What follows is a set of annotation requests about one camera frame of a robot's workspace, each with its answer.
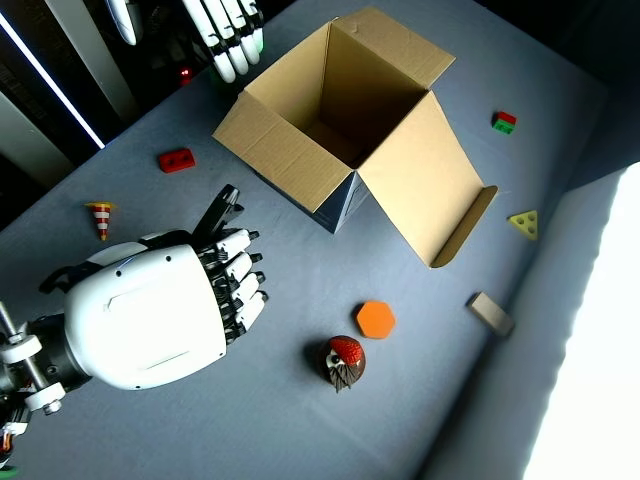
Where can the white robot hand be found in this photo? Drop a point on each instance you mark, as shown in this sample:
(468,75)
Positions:
(225,35)
(145,315)

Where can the open cardboard box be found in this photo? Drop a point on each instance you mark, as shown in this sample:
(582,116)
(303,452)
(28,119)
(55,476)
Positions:
(415,190)

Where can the red indicator light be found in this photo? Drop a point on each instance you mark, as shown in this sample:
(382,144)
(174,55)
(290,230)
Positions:
(185,74)

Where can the striped toy traffic cone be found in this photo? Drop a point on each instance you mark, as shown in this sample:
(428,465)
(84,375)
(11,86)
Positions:
(102,220)

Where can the red toy block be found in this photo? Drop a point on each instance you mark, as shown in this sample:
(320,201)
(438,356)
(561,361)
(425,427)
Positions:
(176,160)

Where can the white light strip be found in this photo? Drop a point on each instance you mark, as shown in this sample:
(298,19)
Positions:
(55,82)

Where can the grey tablecloth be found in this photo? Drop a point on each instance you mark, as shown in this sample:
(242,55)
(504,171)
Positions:
(300,425)

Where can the owl figure with strawberry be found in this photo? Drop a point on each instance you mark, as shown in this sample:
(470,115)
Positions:
(344,362)

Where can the white panel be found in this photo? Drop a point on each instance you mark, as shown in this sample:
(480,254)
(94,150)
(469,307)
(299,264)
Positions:
(30,135)

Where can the orange hexagon block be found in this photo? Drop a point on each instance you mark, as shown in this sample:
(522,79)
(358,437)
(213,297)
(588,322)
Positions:
(376,320)

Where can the red and green block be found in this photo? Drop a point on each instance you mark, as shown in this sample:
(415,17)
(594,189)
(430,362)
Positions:
(504,122)

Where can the grey rectangular block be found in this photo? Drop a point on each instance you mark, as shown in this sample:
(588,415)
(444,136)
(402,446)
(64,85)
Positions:
(492,314)

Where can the yellow cheese wedge toy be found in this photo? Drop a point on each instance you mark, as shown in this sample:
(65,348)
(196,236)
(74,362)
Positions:
(526,224)

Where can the white post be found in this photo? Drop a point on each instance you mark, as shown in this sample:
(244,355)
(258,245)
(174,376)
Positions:
(95,55)

